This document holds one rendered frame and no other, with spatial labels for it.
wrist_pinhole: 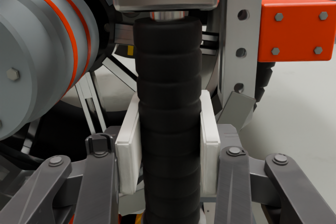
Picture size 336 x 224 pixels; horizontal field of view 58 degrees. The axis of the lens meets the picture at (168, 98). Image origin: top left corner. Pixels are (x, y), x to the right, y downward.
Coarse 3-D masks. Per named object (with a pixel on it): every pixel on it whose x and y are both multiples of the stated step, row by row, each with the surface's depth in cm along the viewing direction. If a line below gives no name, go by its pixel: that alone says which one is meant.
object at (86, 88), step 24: (96, 0) 49; (120, 24) 46; (216, 24) 50; (216, 48) 47; (120, 72) 49; (216, 72) 47; (96, 96) 51; (48, 120) 65; (72, 120) 68; (96, 120) 54; (120, 120) 69; (0, 144) 53; (24, 144) 55; (48, 144) 58; (72, 144) 60
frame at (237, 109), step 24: (240, 0) 35; (240, 24) 36; (240, 48) 41; (240, 72) 38; (216, 96) 44; (240, 96) 38; (216, 120) 40; (240, 120) 40; (0, 168) 49; (0, 192) 46; (120, 192) 45
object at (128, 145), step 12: (132, 96) 20; (132, 108) 18; (132, 120) 16; (120, 132) 15; (132, 132) 15; (120, 144) 14; (132, 144) 14; (120, 156) 14; (132, 156) 14; (120, 168) 14; (132, 168) 14; (120, 180) 15; (132, 180) 15; (132, 192) 15
